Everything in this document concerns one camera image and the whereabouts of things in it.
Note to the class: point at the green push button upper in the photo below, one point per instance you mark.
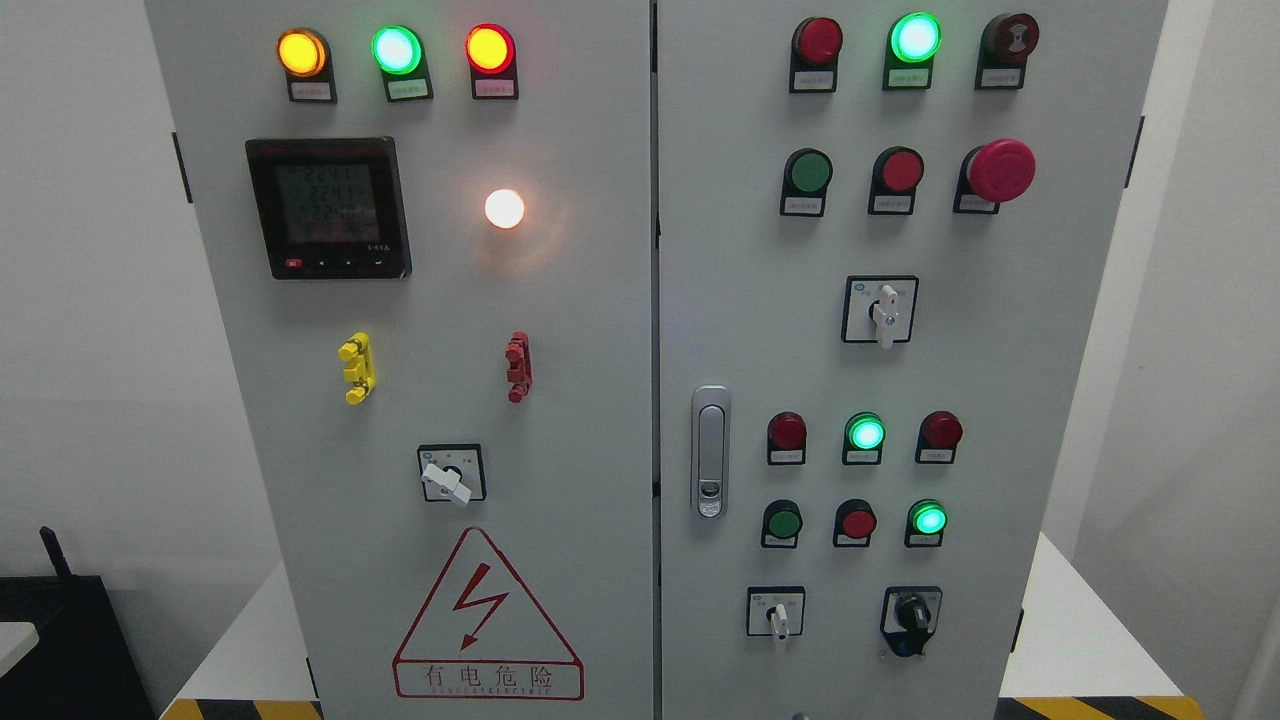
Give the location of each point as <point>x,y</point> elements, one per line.
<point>806,176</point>

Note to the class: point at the black box with antenna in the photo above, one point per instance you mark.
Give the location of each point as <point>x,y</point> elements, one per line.
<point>80,667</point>

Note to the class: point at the red push button upper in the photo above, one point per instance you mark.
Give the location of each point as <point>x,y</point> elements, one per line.
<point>895,175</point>

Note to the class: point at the red push button lower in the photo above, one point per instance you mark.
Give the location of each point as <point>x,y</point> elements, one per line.
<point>855,523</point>

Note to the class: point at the green indicator light top right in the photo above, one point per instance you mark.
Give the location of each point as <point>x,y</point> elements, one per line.
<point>911,44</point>

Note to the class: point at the white selector switch left door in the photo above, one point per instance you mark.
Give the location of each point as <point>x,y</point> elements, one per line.
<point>452,473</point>

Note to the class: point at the grey left cabinet door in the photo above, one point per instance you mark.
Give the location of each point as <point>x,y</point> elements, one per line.
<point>569,470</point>

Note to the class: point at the dark red indicator middle right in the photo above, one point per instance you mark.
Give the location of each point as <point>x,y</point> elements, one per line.
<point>938,438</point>

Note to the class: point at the green indicator light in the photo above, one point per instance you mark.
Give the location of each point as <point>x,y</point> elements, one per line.
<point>404,70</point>
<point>911,44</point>

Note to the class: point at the yellow indicator light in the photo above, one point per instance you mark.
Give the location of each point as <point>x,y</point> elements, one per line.
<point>307,64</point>

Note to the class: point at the yellow terminal connector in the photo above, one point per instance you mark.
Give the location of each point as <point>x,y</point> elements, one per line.
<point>358,370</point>

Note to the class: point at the white selector switch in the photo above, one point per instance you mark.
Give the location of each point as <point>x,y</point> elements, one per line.
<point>879,309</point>
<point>775,612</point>

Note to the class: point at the red emergency stop button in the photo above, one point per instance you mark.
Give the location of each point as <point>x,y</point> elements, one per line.
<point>998,171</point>

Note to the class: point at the red push button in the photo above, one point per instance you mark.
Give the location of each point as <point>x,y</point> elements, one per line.
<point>895,175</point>
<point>855,523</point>

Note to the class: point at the dark buzzer indicator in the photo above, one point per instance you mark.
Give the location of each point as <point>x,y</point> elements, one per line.
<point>1005,46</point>

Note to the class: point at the white selector switch lower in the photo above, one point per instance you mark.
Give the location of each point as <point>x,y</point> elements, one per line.
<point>775,612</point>

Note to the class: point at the grey right cabinet door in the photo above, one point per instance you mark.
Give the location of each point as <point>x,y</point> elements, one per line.
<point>754,302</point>

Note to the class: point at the dark red indicator top right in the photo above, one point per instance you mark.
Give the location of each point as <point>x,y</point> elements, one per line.
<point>815,47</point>

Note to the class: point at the black key selector switch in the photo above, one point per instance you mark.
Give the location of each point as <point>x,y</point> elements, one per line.
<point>909,618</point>

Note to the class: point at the green lit indicator middle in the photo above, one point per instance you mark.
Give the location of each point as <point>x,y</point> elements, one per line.
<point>863,440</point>

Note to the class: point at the dark red indicator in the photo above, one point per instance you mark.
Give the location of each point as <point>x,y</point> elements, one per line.
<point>938,438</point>
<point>815,47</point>
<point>786,440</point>

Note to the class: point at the white lit indicator light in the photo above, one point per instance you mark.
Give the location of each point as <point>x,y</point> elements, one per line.
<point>504,208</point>

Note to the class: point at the green push button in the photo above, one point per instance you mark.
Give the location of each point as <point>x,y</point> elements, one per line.
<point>806,176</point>
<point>782,523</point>

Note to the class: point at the dark red indicator middle left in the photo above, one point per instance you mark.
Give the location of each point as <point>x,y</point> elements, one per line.
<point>786,440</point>

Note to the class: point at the white selector switch upper right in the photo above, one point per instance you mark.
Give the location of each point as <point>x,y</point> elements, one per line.
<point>879,309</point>

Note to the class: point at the grey cabinet door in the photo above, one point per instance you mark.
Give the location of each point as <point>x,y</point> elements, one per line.
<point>569,470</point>
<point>754,302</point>

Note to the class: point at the black digital power meter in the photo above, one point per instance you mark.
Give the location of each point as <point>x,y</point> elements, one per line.
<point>330,208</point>

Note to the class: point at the red electric warning sticker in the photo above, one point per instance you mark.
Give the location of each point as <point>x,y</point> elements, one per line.
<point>482,635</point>

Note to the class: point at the silver door handle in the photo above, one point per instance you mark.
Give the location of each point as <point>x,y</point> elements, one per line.
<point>710,449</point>

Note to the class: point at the green lit button lower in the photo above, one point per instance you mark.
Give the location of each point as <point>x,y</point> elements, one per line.
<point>925,524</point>

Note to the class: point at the green push button lower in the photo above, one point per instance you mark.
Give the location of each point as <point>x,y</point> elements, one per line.
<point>782,523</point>

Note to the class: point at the green indicator light top left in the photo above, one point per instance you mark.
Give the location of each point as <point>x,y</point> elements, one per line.
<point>404,70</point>

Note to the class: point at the red terminal connector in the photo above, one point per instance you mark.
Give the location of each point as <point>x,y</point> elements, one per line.
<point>519,369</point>

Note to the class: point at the red lit indicator light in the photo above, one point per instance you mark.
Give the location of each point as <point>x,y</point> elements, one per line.
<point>491,54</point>

